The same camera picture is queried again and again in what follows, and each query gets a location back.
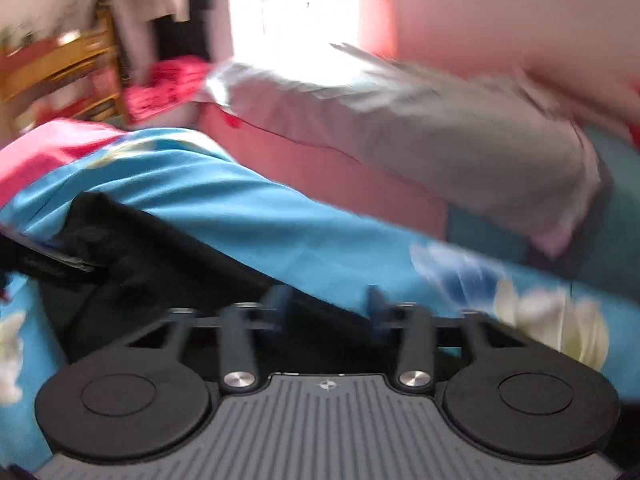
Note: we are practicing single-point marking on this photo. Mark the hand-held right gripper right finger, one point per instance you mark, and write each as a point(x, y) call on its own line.
point(416, 345)

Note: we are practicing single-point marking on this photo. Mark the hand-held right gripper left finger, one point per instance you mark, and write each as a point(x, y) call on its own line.
point(240, 345)

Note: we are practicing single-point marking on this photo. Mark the black pants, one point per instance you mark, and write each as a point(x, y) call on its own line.
point(150, 270)

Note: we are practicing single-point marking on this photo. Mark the blue floral bed sheet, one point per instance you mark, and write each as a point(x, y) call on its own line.
point(250, 210)

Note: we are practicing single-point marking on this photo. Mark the wooden shelf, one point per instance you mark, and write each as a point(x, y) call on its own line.
point(60, 70)

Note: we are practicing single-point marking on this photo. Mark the grey blanket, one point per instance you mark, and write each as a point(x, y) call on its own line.
point(425, 135)

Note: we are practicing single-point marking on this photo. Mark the pile of red folded clothes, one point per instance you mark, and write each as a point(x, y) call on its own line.
point(165, 87)

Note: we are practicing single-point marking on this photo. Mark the window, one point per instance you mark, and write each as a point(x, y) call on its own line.
point(295, 5)

